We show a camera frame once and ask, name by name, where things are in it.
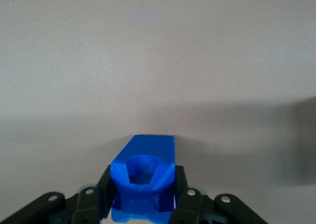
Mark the blue plastic part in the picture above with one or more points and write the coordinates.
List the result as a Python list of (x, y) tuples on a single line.
[(148, 147)]

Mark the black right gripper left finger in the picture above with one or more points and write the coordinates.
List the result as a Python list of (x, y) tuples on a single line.
[(74, 209)]

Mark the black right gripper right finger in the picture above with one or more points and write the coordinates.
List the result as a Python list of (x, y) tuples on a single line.
[(197, 209)]

